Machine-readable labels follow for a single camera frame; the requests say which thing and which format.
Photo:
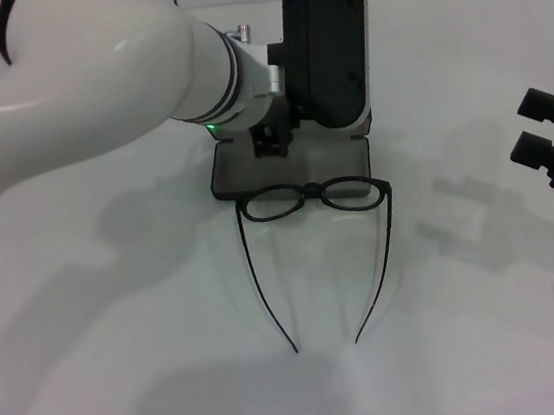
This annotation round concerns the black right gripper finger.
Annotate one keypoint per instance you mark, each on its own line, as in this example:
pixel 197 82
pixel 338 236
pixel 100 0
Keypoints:
pixel 538 105
pixel 531 151

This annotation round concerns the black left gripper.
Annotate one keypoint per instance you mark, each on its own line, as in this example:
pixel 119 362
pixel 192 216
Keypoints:
pixel 283 116

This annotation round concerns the black glasses case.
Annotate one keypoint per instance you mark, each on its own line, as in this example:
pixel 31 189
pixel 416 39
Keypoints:
pixel 253 170

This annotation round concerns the black glasses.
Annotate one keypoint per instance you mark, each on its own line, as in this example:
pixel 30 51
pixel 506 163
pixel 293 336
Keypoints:
pixel 311 189

